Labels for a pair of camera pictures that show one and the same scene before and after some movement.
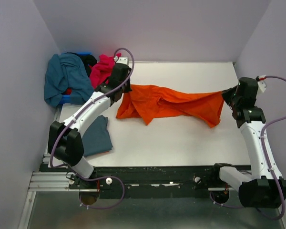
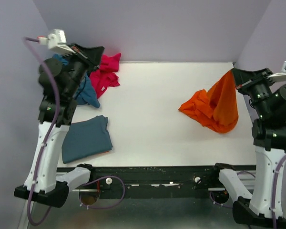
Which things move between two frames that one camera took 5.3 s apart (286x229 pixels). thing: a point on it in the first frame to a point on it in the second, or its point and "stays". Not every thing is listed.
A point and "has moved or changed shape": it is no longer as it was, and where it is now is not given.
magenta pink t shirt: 100,70 stays
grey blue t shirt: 96,139 stays
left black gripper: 129,87 to 91,55
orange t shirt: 143,101 has moved or changed shape
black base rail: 148,182 stays
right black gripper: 226,94 to 244,79
